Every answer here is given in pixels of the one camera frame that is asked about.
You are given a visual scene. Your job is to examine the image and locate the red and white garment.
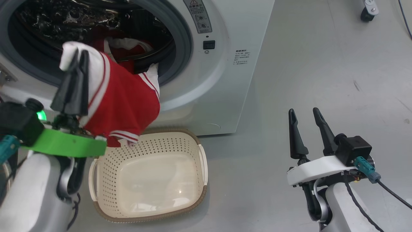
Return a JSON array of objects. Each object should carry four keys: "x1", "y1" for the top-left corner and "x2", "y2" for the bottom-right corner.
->
[{"x1": 60, "y1": 29, "x2": 161, "y2": 148}]

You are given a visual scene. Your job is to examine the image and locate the cream perforated laundry basket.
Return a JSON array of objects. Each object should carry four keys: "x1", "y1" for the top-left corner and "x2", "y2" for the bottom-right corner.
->
[{"x1": 89, "y1": 128, "x2": 209, "y2": 223}]

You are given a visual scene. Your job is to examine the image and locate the white front-load washing machine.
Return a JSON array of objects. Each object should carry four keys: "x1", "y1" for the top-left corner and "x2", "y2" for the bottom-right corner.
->
[{"x1": 0, "y1": 0, "x2": 276, "y2": 136}]

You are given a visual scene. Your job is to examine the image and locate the black cable with teal connector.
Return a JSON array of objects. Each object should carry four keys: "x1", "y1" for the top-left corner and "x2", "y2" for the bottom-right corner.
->
[
  {"x1": 353, "y1": 156, "x2": 412, "y2": 210},
  {"x1": 0, "y1": 135, "x2": 20, "y2": 165}
]

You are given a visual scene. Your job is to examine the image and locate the metal leg with caster wheel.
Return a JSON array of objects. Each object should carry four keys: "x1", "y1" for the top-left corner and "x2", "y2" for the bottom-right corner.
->
[{"x1": 360, "y1": 0, "x2": 380, "y2": 23}]

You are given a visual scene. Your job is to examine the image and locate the silver metal door hinge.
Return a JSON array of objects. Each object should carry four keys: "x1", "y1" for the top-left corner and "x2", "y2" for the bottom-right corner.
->
[{"x1": 0, "y1": 63, "x2": 17, "y2": 86}]

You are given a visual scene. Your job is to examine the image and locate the black cable along right arm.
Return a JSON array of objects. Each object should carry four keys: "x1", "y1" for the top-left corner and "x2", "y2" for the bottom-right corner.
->
[{"x1": 342, "y1": 176, "x2": 385, "y2": 232}]

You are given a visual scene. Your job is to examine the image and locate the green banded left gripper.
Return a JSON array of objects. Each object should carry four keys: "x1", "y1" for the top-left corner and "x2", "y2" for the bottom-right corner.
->
[{"x1": 21, "y1": 49, "x2": 108, "y2": 159}]

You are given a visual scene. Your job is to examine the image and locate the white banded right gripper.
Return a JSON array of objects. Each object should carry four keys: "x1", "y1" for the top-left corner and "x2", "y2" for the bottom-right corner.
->
[{"x1": 286, "y1": 107, "x2": 358, "y2": 187}]

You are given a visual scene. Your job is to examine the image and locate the grey warning sticker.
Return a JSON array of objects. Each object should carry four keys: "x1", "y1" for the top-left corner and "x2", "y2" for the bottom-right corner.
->
[{"x1": 183, "y1": 0, "x2": 213, "y2": 34}]

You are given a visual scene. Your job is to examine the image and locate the thin black floor cable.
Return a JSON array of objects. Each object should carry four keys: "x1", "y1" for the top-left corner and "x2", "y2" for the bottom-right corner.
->
[{"x1": 397, "y1": 0, "x2": 412, "y2": 41}]

